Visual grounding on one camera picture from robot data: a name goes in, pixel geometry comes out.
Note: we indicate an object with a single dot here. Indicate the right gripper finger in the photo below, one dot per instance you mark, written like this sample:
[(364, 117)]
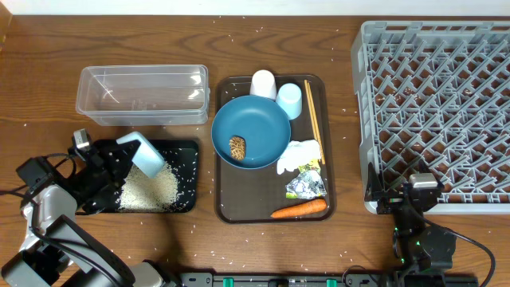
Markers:
[(375, 193), (423, 168)]

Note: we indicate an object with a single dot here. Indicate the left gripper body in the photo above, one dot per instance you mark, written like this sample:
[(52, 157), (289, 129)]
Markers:
[(96, 181)]

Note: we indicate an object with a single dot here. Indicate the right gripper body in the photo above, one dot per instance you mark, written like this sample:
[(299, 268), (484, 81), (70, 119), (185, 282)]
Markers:
[(396, 198)]

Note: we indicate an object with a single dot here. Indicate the light blue bowl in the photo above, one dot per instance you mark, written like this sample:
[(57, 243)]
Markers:
[(146, 158)]

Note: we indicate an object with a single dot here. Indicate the pile of rice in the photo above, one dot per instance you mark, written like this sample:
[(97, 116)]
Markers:
[(143, 194)]

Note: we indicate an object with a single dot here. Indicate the orange carrot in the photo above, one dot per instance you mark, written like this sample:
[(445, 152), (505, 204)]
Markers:
[(310, 207)]

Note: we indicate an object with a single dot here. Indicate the brown food piece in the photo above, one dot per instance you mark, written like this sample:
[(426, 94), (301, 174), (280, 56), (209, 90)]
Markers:
[(237, 148)]

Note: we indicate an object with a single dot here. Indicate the dark blue plate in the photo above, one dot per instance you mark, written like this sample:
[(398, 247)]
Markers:
[(260, 122)]

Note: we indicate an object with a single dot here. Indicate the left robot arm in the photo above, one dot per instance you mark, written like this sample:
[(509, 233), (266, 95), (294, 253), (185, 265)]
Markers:
[(50, 202)]

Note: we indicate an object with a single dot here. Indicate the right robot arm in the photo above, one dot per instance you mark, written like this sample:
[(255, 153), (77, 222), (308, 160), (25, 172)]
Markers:
[(425, 251)]

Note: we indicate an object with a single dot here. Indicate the black waste tray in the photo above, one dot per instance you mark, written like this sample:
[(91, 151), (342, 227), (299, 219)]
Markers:
[(182, 155)]

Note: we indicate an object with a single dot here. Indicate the grey dishwasher rack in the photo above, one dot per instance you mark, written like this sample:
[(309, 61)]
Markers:
[(438, 93)]

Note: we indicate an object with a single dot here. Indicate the silver foil snack wrapper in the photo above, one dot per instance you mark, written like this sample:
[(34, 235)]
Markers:
[(308, 184)]

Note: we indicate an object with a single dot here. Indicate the crumpled white tissue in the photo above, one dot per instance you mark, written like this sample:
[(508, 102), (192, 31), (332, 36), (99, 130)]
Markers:
[(298, 153)]

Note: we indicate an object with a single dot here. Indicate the clear plastic bin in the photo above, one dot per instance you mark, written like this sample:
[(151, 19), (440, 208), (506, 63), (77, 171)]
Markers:
[(144, 95)]

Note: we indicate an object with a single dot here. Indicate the dark brown serving tray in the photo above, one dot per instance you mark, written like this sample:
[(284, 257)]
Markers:
[(245, 195)]

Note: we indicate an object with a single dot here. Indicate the light blue plastic cup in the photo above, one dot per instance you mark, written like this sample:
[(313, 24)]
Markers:
[(289, 98)]

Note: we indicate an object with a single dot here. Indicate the pink plastic cup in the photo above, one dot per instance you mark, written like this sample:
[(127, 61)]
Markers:
[(263, 84)]

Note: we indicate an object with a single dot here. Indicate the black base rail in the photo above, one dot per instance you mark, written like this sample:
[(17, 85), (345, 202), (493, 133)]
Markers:
[(349, 280)]

